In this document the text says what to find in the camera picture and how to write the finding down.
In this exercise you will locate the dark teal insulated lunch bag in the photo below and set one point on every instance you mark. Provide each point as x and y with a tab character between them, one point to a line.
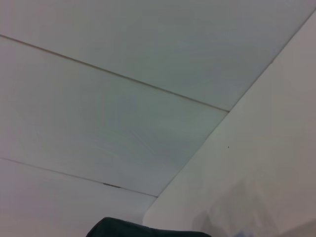
123	229

